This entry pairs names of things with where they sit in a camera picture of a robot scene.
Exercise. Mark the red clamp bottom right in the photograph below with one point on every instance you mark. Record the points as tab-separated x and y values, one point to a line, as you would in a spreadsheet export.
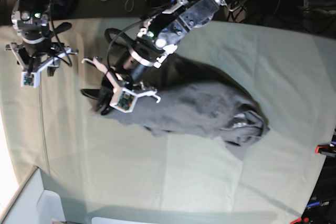
302	220

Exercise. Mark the gripper body image right arm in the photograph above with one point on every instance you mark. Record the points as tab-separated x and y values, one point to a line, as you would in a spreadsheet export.
126	74

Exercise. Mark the red black clamp right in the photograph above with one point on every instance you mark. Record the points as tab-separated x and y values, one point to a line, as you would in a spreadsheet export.
327	150

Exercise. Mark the light green table cloth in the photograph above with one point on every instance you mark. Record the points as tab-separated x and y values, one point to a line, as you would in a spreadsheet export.
102	168

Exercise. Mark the gripper body image left arm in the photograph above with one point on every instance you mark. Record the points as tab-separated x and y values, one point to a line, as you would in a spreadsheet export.
34	59

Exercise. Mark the grey t-shirt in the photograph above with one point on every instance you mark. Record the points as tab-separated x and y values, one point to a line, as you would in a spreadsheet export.
197	99

